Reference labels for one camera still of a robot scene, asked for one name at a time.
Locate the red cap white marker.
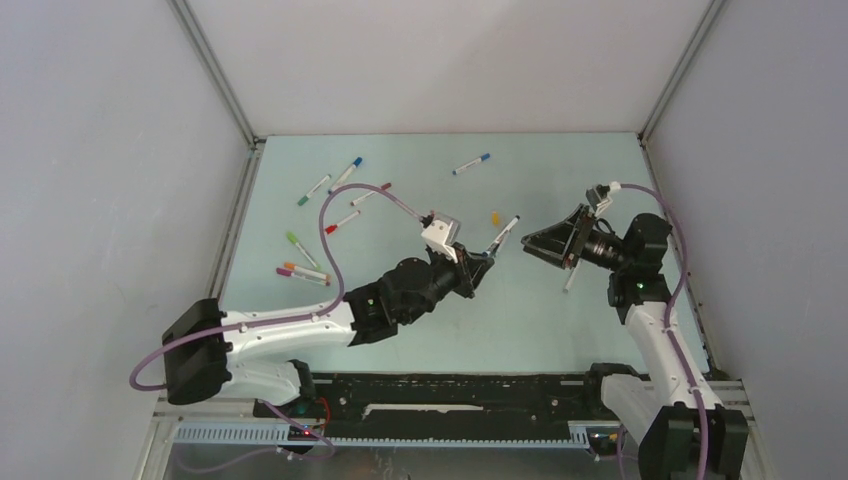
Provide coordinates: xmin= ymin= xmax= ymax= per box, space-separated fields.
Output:
xmin=324 ymin=210 xmax=361 ymax=235

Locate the orange cap marker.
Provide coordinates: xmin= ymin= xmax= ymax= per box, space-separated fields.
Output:
xmin=284 ymin=262 xmax=331 ymax=281

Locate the light green cap marker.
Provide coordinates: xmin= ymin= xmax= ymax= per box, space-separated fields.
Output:
xmin=286 ymin=231 xmax=321 ymax=270

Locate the purple cap marker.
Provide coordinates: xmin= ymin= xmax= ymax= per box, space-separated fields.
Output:
xmin=276 ymin=268 xmax=330 ymax=286

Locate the grey cable duct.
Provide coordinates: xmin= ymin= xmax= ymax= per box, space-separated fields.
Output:
xmin=173 ymin=422 xmax=618 ymax=449

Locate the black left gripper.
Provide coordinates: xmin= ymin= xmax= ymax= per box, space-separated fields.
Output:
xmin=400 ymin=242 xmax=493 ymax=325

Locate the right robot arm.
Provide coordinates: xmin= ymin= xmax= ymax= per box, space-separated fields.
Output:
xmin=521 ymin=204 xmax=749 ymax=479

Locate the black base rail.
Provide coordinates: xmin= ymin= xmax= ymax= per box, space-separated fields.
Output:
xmin=279 ymin=373 xmax=616 ymax=440

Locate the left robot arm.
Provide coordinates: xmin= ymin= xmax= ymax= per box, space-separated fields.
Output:
xmin=162 ymin=244 xmax=495 ymax=417

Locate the dark red cap marker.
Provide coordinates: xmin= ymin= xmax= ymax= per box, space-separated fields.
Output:
xmin=350 ymin=182 xmax=392 ymax=207

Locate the green cap white marker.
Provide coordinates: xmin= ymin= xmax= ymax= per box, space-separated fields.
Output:
xmin=297 ymin=174 xmax=332 ymax=206

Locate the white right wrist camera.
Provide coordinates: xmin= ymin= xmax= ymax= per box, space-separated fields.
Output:
xmin=585 ymin=181 xmax=622 ymax=217

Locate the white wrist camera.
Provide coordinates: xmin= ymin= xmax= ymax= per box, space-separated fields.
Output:
xmin=585 ymin=181 xmax=622 ymax=217
xmin=421 ymin=212 xmax=461 ymax=263

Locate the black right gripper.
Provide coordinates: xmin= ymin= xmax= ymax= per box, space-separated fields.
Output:
xmin=522 ymin=204 xmax=632 ymax=272

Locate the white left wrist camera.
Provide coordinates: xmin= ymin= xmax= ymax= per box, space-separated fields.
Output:
xmin=421 ymin=212 xmax=461 ymax=263

